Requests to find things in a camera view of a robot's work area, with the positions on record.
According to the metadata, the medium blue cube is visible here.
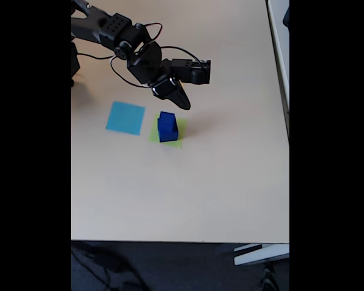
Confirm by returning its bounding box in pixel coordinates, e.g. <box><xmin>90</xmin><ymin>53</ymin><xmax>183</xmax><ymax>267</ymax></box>
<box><xmin>157</xmin><ymin>110</ymin><xmax>177</xmax><ymax>133</ymax></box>

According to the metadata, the large blue cube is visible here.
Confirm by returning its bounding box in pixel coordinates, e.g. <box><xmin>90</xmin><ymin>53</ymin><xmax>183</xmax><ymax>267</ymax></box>
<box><xmin>157</xmin><ymin>119</ymin><xmax>180</xmax><ymax>143</ymax></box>

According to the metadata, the green paper square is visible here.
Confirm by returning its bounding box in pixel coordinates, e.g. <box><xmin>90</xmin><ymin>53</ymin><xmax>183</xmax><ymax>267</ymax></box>
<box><xmin>147</xmin><ymin>112</ymin><xmax>188</xmax><ymax>149</ymax></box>

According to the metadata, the light blue paper square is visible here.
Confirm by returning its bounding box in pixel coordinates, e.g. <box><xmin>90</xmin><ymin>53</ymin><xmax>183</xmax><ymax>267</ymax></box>
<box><xmin>105</xmin><ymin>101</ymin><xmax>147</xmax><ymax>136</ymax></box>

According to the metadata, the white table foot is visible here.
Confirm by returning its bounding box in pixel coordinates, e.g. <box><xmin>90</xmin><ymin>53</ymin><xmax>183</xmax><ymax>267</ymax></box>
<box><xmin>233</xmin><ymin>243</ymin><xmax>290</xmax><ymax>267</ymax></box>

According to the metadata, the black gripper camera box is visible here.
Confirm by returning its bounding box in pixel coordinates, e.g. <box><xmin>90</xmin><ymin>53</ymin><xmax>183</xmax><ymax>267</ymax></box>
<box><xmin>170</xmin><ymin>58</ymin><xmax>212</xmax><ymax>85</ymax></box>

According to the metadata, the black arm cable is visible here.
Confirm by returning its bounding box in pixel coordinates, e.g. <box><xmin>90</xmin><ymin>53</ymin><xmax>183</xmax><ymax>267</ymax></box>
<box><xmin>109</xmin><ymin>22</ymin><xmax>164</xmax><ymax>90</ymax></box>

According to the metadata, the black floor cable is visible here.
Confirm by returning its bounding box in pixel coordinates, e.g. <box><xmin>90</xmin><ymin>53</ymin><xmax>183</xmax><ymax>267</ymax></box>
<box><xmin>71</xmin><ymin>242</ymin><xmax>146</xmax><ymax>291</ymax></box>

